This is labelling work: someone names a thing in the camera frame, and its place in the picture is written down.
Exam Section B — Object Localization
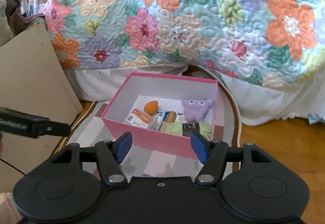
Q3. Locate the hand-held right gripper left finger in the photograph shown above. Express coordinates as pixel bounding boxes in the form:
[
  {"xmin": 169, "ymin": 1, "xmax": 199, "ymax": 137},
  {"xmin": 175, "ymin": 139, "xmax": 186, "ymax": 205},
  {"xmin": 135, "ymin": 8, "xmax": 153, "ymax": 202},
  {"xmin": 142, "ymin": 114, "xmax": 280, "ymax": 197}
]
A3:
[{"xmin": 49, "ymin": 132, "xmax": 133, "ymax": 186}]

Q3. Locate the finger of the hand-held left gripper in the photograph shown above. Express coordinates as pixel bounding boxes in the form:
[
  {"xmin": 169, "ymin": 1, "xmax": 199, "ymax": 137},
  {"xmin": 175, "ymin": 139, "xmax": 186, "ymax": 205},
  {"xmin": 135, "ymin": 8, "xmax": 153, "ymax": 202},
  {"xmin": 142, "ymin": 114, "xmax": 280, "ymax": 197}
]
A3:
[{"xmin": 0, "ymin": 107, "xmax": 71, "ymax": 139}]

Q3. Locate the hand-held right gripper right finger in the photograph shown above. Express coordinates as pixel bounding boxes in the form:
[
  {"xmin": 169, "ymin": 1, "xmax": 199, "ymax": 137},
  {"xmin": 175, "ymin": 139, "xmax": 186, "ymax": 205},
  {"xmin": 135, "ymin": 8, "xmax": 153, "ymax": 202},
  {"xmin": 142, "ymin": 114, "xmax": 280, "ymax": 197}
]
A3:
[{"xmin": 190, "ymin": 132, "xmax": 276, "ymax": 185}]

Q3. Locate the pink cardboard box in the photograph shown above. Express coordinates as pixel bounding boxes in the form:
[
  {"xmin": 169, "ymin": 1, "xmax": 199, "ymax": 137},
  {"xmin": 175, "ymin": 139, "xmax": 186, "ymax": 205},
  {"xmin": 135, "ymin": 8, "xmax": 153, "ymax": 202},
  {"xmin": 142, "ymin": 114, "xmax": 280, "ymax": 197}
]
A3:
[{"xmin": 101, "ymin": 72, "xmax": 219, "ymax": 160}]

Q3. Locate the clear box orange label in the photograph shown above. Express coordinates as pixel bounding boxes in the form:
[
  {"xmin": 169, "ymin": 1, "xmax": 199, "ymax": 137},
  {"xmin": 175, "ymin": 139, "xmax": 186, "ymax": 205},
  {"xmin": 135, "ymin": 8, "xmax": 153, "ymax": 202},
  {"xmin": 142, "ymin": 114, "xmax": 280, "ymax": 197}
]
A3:
[{"xmin": 124, "ymin": 108, "xmax": 158, "ymax": 130}]

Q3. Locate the green yarn ball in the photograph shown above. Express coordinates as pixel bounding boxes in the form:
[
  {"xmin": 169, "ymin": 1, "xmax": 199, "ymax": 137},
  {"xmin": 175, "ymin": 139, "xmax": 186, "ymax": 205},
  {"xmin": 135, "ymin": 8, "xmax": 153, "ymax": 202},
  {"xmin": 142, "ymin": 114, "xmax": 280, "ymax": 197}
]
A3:
[{"xmin": 165, "ymin": 121, "xmax": 212, "ymax": 140}]

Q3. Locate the purple plush toy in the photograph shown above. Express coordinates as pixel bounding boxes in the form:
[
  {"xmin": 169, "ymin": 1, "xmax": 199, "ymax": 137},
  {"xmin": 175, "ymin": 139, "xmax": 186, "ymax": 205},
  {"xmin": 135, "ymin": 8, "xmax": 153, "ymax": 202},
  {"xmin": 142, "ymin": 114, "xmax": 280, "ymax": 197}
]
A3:
[{"xmin": 181, "ymin": 98, "xmax": 214, "ymax": 123}]

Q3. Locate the beige foundation bottle gold cap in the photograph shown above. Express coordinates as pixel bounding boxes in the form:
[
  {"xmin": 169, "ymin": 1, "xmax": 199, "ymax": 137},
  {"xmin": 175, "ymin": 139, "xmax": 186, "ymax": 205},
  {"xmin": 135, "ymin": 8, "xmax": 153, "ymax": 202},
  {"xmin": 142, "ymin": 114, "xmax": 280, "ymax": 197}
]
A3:
[{"xmin": 157, "ymin": 111, "xmax": 177, "ymax": 132}]

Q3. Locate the orange makeup sponge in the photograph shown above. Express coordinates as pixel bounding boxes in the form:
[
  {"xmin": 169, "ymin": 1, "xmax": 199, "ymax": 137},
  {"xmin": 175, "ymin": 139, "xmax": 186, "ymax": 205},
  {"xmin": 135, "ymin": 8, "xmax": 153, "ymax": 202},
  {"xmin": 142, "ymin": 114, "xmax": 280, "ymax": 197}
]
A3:
[{"xmin": 144, "ymin": 101, "xmax": 158, "ymax": 115}]

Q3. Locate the blue wet wipes pack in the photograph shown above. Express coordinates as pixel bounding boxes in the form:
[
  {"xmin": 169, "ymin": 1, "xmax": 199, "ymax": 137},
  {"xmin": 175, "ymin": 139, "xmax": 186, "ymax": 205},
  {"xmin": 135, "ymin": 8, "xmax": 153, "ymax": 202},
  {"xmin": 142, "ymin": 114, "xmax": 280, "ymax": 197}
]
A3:
[{"xmin": 155, "ymin": 110, "xmax": 169, "ymax": 123}]

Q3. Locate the checkered grey brown rug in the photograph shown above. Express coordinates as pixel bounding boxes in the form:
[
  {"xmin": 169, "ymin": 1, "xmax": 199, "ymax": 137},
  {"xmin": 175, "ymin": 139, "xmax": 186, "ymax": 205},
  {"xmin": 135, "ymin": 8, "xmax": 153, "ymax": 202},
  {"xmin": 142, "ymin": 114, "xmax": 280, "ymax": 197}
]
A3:
[{"xmin": 51, "ymin": 65, "xmax": 242, "ymax": 181}]

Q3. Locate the beige fluffy mat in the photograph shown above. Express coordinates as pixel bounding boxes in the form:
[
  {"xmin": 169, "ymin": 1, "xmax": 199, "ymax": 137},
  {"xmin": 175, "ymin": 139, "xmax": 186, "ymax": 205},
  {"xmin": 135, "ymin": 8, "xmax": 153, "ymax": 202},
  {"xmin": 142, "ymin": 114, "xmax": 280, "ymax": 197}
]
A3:
[{"xmin": 0, "ymin": 191, "xmax": 19, "ymax": 224}]

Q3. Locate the grey purple-trimmed cloth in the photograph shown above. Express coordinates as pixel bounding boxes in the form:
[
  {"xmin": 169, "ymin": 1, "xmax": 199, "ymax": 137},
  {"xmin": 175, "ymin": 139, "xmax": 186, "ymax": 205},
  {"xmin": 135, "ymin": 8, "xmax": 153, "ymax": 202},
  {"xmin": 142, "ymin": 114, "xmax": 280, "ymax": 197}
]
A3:
[{"xmin": 0, "ymin": 0, "xmax": 33, "ymax": 47}]

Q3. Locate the blue printed paper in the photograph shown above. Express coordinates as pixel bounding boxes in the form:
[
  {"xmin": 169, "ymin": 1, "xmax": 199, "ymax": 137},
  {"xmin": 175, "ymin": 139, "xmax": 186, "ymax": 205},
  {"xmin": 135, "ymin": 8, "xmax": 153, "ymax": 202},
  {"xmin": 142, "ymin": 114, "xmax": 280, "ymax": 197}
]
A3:
[{"xmin": 308, "ymin": 112, "xmax": 325, "ymax": 125}]

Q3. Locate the floral quilted bedspread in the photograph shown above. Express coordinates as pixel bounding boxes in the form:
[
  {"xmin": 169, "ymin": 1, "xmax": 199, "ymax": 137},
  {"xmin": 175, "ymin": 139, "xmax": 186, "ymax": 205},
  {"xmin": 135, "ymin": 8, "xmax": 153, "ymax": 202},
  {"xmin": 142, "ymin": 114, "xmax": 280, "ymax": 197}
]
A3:
[{"xmin": 33, "ymin": 0, "xmax": 325, "ymax": 87}]

